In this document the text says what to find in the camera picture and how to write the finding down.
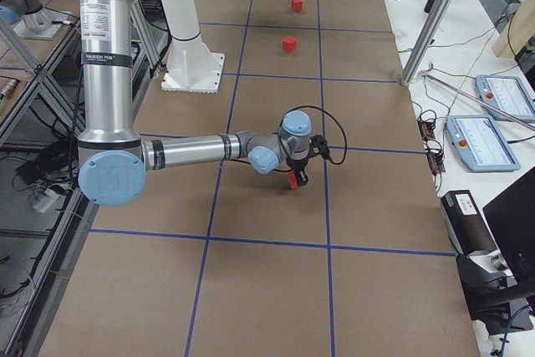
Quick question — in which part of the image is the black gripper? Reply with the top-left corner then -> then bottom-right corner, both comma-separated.
288,156 -> 308,186

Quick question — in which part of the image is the red cube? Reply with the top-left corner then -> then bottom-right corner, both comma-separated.
291,0 -> 303,13
282,36 -> 298,53

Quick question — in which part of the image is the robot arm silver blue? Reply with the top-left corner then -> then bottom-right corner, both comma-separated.
78,0 -> 312,206

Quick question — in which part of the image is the black cardboard box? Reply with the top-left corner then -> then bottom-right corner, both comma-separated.
441,190 -> 497,256

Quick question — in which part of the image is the teach pendant near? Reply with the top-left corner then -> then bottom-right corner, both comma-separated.
445,115 -> 521,173

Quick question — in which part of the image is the teach pendant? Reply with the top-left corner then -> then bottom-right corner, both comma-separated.
445,115 -> 521,173
476,74 -> 534,123

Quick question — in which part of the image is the black monitor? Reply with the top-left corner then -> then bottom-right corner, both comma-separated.
483,168 -> 534,280

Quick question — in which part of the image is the teach pendant far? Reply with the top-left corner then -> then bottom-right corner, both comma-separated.
476,74 -> 534,123

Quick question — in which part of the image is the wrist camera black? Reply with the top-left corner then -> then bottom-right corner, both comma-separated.
309,135 -> 330,160

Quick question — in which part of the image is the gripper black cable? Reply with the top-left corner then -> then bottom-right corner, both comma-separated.
288,105 -> 349,166

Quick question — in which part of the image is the white camera pedestal column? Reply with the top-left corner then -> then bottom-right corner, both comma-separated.
161,0 -> 225,94

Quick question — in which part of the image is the metal rod with handle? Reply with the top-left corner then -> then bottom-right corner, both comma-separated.
418,68 -> 534,132

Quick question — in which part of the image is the aluminium frame post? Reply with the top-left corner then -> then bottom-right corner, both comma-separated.
400,0 -> 452,87

